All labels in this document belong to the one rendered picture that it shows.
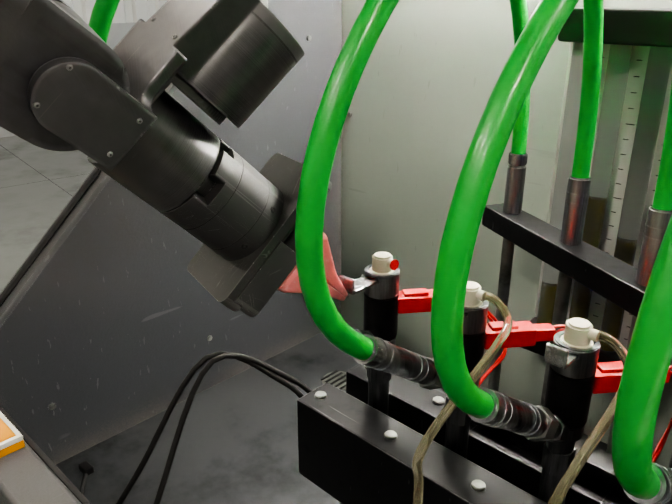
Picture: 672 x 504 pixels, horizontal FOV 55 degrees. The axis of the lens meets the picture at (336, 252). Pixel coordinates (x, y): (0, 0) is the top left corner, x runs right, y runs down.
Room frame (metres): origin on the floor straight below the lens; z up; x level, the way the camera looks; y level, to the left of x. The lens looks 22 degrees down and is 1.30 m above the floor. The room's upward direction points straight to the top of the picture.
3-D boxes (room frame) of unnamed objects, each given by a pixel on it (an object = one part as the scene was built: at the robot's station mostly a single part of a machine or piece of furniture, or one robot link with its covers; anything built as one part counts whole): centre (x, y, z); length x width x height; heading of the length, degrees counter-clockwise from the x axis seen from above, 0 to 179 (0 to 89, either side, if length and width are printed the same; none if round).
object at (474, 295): (0.41, -0.09, 1.10); 0.02 x 0.02 x 0.03
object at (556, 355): (0.35, -0.14, 1.10); 0.03 x 0.02 x 0.01; 136
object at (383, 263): (0.46, -0.04, 1.10); 0.02 x 0.02 x 0.03
